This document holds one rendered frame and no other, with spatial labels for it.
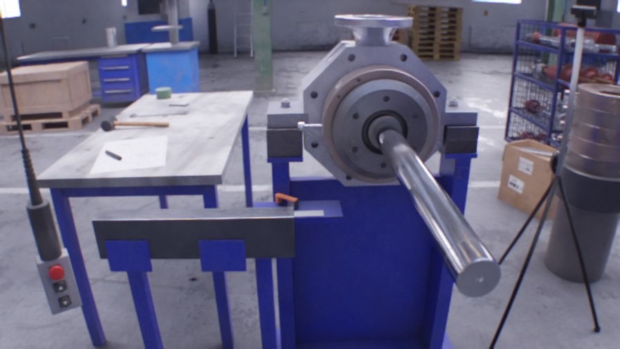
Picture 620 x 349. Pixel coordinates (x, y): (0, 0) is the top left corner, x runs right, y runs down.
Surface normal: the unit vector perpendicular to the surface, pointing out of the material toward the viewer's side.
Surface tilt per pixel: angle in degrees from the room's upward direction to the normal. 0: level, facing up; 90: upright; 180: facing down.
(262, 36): 90
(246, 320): 0
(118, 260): 90
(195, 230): 90
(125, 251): 90
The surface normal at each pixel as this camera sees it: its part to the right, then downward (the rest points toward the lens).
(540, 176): -0.91, 0.16
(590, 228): -0.39, 0.35
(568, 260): -0.71, 0.27
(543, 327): -0.01, -0.93
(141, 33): 0.01, 0.37
